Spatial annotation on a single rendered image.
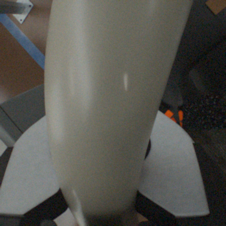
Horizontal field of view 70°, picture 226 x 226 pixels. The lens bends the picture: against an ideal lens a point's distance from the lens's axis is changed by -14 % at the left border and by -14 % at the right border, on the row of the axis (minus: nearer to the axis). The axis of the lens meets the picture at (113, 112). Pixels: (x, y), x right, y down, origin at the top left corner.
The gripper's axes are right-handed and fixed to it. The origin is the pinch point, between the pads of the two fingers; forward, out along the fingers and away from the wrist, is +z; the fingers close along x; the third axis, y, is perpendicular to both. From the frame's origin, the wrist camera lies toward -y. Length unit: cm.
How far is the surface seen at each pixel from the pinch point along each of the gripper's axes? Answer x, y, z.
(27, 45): -70, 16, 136
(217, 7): 68, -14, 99
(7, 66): -97, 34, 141
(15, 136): -35, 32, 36
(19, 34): -78, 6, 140
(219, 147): 37, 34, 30
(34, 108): -33, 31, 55
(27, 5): -67, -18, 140
